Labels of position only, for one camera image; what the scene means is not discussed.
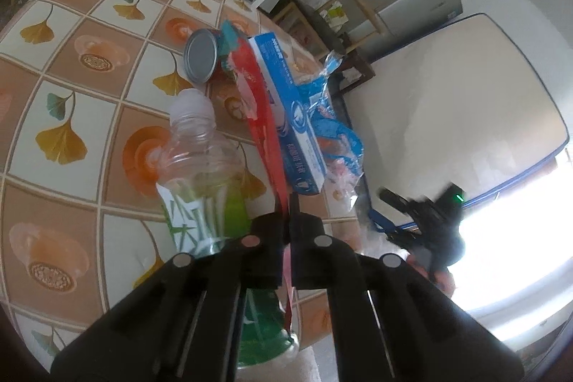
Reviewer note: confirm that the checkered ginkgo tablecloth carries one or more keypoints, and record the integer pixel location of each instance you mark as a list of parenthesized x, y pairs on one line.
[(85, 91)]

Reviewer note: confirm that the red snack bag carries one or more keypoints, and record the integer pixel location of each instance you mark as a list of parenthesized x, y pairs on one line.
[(247, 74)]

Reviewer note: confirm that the right hand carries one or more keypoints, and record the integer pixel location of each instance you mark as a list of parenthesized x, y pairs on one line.
[(441, 279)]

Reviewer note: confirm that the green label plastic bottle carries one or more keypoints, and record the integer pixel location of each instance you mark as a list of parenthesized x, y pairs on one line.
[(203, 183)]

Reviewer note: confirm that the white leaning mattress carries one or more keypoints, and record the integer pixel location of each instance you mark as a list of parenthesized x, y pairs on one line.
[(462, 105)]

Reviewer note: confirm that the blue crinkled plastic wrapper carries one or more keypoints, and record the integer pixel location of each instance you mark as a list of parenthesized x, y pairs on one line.
[(342, 149)]

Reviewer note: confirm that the silver tin can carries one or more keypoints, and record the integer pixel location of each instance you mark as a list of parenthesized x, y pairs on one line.
[(205, 56)]

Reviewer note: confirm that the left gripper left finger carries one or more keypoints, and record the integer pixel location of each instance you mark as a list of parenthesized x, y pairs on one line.
[(184, 323)]

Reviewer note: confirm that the blue toothpaste box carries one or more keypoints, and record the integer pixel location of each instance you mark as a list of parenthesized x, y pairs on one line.
[(302, 159)]

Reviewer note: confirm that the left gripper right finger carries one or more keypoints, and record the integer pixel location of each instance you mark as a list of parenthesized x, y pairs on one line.
[(388, 322)]

